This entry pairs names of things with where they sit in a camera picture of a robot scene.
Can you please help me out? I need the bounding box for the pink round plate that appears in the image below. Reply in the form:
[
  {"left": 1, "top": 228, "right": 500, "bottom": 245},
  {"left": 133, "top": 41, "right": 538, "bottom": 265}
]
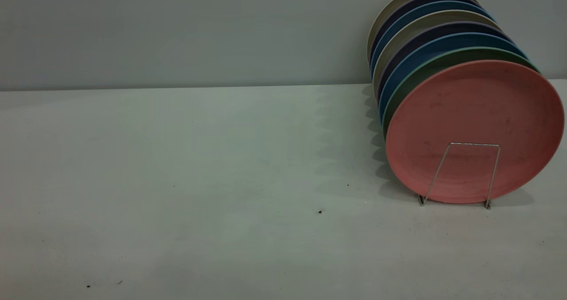
[{"left": 385, "top": 60, "right": 565, "bottom": 204}]

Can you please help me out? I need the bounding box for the green round plate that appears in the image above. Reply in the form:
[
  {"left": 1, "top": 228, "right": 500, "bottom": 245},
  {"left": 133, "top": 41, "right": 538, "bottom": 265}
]
[{"left": 382, "top": 47, "right": 541, "bottom": 137}]

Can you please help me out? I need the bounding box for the blue round plate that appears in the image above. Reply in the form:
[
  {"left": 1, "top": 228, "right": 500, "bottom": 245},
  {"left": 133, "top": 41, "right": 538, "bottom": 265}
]
[
  {"left": 379, "top": 32, "right": 528, "bottom": 123},
  {"left": 369, "top": 0, "right": 493, "bottom": 81}
]

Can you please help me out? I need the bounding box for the silver wire plate rack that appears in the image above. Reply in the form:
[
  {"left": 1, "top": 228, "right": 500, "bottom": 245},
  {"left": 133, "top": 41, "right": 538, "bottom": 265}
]
[{"left": 418, "top": 142, "right": 501, "bottom": 210}]

